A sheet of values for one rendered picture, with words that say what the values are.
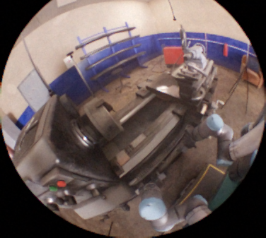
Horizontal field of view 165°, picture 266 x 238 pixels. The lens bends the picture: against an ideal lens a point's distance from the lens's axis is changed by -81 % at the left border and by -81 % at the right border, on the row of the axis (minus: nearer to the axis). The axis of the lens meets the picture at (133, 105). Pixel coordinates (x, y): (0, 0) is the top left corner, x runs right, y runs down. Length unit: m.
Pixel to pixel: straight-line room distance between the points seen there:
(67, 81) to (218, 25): 5.97
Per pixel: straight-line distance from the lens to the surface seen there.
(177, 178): 1.44
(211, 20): 4.63
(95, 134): 0.48
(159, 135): 0.66
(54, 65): 3.48
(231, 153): 0.49
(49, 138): 0.31
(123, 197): 0.69
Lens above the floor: 1.43
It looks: 40 degrees down
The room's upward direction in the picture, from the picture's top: 22 degrees counter-clockwise
